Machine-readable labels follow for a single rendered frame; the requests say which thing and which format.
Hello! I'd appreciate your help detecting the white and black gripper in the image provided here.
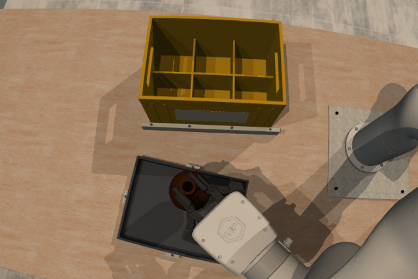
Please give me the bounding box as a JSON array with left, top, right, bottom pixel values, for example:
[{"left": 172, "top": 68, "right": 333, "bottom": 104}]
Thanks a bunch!
[{"left": 173, "top": 172, "right": 279, "bottom": 276}]

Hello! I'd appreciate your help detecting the yellow divided crate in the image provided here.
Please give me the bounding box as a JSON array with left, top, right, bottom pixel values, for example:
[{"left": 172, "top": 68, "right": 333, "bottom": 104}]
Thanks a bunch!
[{"left": 138, "top": 16, "right": 287, "bottom": 127}]

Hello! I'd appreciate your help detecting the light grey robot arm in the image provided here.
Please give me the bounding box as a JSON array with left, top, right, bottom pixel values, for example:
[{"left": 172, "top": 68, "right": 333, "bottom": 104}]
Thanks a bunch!
[{"left": 244, "top": 84, "right": 418, "bottom": 279}]

